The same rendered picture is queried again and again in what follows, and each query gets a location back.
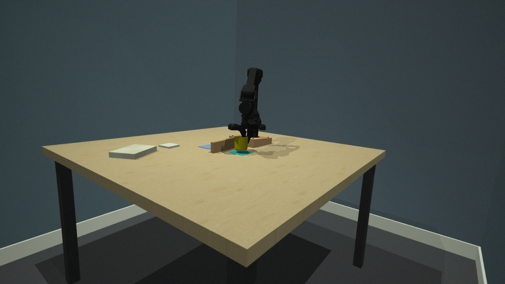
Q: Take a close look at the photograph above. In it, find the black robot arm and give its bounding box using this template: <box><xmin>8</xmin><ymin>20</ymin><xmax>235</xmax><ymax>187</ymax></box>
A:
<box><xmin>239</xmin><ymin>67</ymin><xmax>263</xmax><ymax>138</ymax></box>

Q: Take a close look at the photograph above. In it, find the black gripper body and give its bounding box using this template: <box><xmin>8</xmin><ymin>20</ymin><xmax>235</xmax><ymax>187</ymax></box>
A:
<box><xmin>228</xmin><ymin>114</ymin><xmax>266</xmax><ymax>131</ymax></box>

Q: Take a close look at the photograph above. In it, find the long wooden plank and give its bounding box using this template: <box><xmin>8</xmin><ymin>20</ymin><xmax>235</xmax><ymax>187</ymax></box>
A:
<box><xmin>211</xmin><ymin>137</ymin><xmax>235</xmax><ymax>153</ymax></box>

